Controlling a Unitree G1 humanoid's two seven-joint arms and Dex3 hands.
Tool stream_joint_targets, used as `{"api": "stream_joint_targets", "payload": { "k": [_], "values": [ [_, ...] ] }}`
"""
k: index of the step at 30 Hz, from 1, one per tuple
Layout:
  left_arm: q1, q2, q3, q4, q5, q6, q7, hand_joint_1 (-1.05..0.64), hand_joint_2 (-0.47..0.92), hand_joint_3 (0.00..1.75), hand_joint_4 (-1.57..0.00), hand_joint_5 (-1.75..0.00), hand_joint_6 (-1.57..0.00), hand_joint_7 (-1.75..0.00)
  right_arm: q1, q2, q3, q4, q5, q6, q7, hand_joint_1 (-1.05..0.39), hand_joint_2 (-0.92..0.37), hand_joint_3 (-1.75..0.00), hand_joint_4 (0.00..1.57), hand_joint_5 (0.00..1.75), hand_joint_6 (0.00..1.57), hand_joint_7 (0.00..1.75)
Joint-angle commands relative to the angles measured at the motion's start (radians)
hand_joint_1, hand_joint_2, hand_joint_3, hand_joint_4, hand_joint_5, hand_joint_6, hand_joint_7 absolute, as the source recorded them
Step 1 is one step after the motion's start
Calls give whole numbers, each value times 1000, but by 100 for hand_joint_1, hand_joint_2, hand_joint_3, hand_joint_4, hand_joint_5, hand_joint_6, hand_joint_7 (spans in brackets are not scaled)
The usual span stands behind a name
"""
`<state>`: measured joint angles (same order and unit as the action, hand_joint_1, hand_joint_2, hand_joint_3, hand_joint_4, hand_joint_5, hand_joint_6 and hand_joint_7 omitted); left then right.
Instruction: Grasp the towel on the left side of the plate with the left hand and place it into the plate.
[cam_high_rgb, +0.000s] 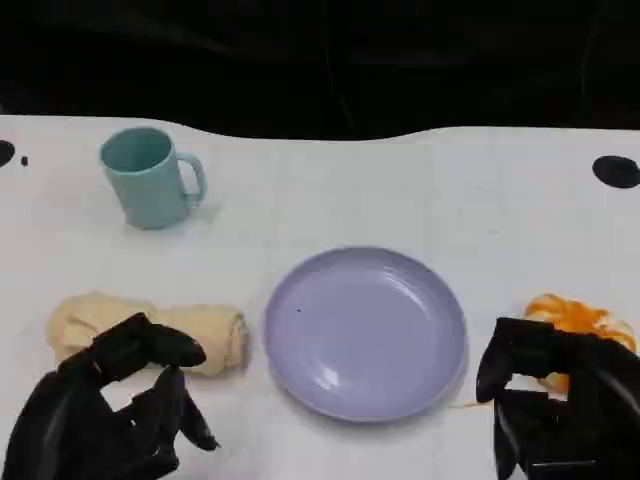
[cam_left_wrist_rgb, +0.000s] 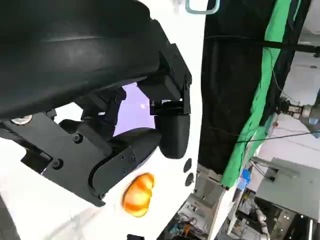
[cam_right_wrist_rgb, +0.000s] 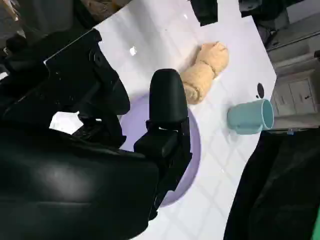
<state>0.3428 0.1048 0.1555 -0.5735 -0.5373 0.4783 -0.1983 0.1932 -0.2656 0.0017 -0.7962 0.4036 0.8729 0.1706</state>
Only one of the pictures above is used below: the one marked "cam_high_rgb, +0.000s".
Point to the black backdrop cloth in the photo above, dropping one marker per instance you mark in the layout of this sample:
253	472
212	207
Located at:
320	60

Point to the orange toy bread roll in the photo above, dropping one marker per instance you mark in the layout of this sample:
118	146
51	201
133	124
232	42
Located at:
575	312

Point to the pale green mug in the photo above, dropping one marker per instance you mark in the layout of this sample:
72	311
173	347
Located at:
150	200

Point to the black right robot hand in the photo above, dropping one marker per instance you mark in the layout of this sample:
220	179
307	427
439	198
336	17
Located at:
600	400

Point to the lilac plate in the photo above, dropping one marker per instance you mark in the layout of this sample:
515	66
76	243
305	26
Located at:
365	335

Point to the black round table grommet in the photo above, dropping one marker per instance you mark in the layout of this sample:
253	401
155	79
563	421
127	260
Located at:
617	171
4	152

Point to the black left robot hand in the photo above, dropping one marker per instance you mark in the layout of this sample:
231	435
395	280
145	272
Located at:
65	415

